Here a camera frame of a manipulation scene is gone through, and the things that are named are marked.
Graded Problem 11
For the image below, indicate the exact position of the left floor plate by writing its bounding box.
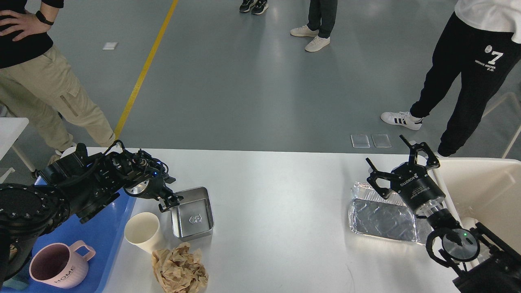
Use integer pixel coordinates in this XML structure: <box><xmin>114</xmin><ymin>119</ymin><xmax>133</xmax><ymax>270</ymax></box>
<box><xmin>350</xmin><ymin>134</ymin><xmax>371</xmax><ymax>148</ymax></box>

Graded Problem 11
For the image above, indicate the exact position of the person with white sneakers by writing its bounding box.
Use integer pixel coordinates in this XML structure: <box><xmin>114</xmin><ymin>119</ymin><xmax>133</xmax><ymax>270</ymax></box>
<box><xmin>290</xmin><ymin>0</ymin><xmax>337</xmax><ymax>52</ymax></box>

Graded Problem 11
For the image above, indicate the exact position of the person in black joggers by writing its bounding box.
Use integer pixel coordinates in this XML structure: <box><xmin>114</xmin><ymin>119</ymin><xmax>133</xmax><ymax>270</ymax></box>
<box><xmin>380</xmin><ymin>0</ymin><xmax>521</xmax><ymax>157</ymax></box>

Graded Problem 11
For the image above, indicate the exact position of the pink HOME mug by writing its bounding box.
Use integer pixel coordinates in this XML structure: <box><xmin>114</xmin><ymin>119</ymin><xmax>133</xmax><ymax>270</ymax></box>
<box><xmin>28</xmin><ymin>241</ymin><xmax>96</xmax><ymax>289</ymax></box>

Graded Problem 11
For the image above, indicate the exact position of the floor plate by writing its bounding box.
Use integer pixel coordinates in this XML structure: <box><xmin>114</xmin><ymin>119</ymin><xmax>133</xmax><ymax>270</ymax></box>
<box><xmin>350</xmin><ymin>134</ymin><xmax>371</xmax><ymax>148</ymax></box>
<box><xmin>371</xmin><ymin>133</ymin><xmax>392</xmax><ymax>148</ymax></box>

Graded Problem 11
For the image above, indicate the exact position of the cream paper cup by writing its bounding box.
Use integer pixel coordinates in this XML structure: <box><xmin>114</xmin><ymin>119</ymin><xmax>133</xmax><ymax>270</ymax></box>
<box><xmin>124</xmin><ymin>212</ymin><xmax>167</xmax><ymax>254</ymax></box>

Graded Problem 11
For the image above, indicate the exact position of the square metal tin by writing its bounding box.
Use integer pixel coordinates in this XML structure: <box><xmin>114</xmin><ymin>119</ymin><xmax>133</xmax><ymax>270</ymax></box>
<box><xmin>171</xmin><ymin>187</ymin><xmax>215</xmax><ymax>241</ymax></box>

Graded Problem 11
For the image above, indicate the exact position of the aluminium foil tray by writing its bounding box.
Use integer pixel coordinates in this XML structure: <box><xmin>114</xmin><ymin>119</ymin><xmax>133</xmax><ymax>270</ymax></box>
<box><xmin>348</xmin><ymin>182</ymin><xmax>432</xmax><ymax>245</ymax></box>

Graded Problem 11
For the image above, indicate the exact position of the blue plastic tray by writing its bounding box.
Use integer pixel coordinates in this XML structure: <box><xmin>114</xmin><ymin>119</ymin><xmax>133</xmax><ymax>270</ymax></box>
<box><xmin>23</xmin><ymin>190</ymin><xmax>136</xmax><ymax>293</ymax></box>

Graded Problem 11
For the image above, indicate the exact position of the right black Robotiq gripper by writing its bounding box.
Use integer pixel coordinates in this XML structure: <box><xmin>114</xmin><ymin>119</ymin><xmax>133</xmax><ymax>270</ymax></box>
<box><xmin>365</xmin><ymin>134</ymin><xmax>446</xmax><ymax>214</ymax></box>

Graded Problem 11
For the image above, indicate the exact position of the chair base with castors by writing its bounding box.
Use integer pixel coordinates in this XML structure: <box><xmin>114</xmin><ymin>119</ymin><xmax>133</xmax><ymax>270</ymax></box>
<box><xmin>483</xmin><ymin>92</ymin><xmax>520</xmax><ymax>160</ymax></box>

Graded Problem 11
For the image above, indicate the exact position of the teal mug in tray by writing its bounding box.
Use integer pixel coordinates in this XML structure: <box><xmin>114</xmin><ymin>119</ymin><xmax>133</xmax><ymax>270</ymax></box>
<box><xmin>2</xmin><ymin>274</ymin><xmax>29</xmax><ymax>291</ymax></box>

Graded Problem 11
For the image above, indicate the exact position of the crumpled brown paper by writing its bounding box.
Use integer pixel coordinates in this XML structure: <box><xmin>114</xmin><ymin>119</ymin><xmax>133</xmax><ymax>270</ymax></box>
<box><xmin>151</xmin><ymin>242</ymin><xmax>208</xmax><ymax>293</ymax></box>

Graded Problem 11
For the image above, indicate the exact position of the person in khaki trousers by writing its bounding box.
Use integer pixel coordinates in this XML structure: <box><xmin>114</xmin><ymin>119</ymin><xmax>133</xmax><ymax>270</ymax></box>
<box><xmin>0</xmin><ymin>0</ymin><xmax>116</xmax><ymax>164</ymax></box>

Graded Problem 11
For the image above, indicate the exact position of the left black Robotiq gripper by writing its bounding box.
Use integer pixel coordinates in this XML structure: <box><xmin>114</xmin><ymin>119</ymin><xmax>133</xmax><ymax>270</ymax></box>
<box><xmin>124</xmin><ymin>173</ymin><xmax>184</xmax><ymax>212</ymax></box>

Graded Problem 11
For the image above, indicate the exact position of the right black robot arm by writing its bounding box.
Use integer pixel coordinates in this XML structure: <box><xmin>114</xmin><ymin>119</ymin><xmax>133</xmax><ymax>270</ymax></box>
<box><xmin>366</xmin><ymin>135</ymin><xmax>521</xmax><ymax>293</ymax></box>

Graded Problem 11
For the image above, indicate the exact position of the person with black sneakers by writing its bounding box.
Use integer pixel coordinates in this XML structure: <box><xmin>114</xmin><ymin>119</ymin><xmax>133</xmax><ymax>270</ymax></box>
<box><xmin>239</xmin><ymin>0</ymin><xmax>269</xmax><ymax>15</ymax></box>

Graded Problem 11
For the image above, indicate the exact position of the white side table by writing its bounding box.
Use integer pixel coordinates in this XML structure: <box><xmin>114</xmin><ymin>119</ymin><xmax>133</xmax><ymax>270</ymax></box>
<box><xmin>0</xmin><ymin>117</ymin><xmax>37</xmax><ymax>179</ymax></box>

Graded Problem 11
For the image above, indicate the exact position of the right floor plate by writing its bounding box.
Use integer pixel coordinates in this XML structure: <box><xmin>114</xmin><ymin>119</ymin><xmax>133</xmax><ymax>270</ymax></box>
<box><xmin>371</xmin><ymin>133</ymin><xmax>392</xmax><ymax>148</ymax></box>

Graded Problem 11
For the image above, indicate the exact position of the beige plastic bin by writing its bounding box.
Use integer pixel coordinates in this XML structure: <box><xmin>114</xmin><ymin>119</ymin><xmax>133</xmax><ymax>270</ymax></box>
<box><xmin>429</xmin><ymin>158</ymin><xmax>521</xmax><ymax>251</ymax></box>

